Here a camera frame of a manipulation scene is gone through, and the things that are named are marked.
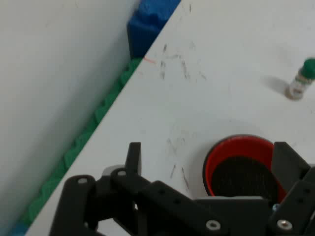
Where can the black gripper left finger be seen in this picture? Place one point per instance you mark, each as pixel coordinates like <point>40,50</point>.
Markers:
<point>152,204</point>

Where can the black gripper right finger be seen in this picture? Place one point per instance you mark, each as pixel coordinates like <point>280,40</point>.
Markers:
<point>295,177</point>

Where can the black seeds heap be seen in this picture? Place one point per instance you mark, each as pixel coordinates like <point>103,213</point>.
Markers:
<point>241,177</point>

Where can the red bowl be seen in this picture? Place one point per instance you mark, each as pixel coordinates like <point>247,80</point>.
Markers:
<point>221,152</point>

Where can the small green-capped spice bottle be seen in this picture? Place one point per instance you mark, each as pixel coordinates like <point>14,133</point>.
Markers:
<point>299,83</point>

